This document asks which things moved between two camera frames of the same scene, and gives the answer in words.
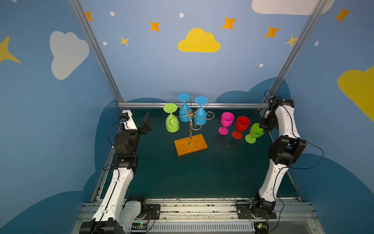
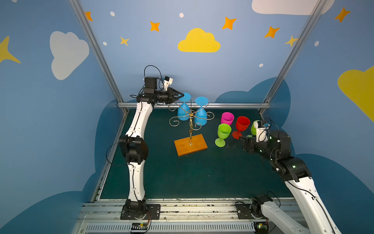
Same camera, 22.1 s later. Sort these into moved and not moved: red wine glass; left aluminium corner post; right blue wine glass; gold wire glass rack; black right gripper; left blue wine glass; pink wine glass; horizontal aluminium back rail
Moved: black right gripper
Not moved: left blue wine glass; gold wire glass rack; horizontal aluminium back rail; red wine glass; pink wine glass; right blue wine glass; left aluminium corner post
